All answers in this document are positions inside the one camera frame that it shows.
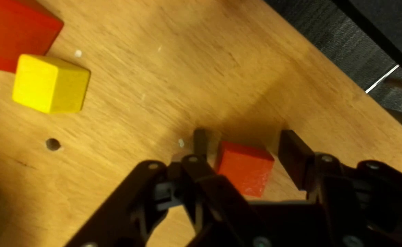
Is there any black perforated mounting board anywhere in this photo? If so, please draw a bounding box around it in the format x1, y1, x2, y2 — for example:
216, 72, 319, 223
264, 0, 402, 138

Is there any large orange-red wooden block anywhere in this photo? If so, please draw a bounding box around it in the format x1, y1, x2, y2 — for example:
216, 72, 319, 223
0, 0, 66, 73

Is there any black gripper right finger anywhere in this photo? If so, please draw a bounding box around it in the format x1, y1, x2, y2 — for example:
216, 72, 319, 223
279, 128, 402, 247

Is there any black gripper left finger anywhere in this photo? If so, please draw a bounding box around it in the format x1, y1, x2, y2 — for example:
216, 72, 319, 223
65, 127, 275, 247

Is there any small yellow wooden cube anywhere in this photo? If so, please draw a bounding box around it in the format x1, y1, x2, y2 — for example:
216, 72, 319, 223
12, 53, 92, 115

